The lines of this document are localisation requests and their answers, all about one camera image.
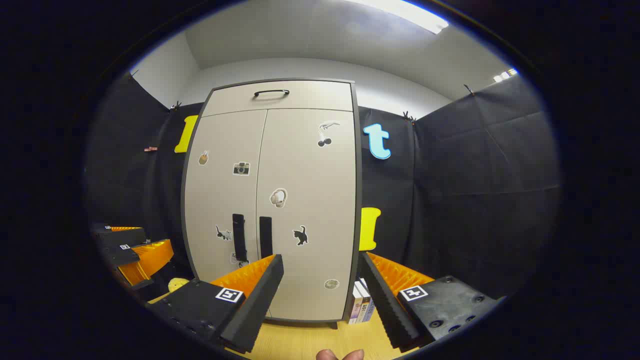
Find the beige cabinet drawer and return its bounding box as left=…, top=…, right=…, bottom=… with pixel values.
left=201, top=79, right=355, bottom=119

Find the black backdrop cloth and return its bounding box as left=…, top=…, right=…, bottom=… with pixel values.
left=85, top=70, right=561, bottom=301

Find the black vertical door handle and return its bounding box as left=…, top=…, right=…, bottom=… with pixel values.
left=232, top=213, right=250, bottom=263
left=258, top=216, right=274, bottom=260

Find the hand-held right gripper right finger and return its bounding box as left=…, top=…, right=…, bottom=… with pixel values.
left=358, top=251, right=501, bottom=351

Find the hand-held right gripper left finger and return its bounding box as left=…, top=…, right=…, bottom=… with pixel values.
left=147, top=254, right=285, bottom=355

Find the beige double-door shoe cabinet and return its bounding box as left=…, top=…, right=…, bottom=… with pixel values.
left=180, top=77, right=363, bottom=327

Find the white pink book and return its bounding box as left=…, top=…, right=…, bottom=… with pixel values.
left=348, top=283, right=364, bottom=325

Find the beige door with camera sticker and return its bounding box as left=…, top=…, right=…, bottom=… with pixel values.
left=183, top=109, right=268, bottom=287

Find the long ceiling light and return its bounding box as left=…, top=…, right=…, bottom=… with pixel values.
left=350, top=0, right=450, bottom=35

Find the beige door with cherry sticker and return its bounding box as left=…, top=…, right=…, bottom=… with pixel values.
left=255, top=108, right=359, bottom=322

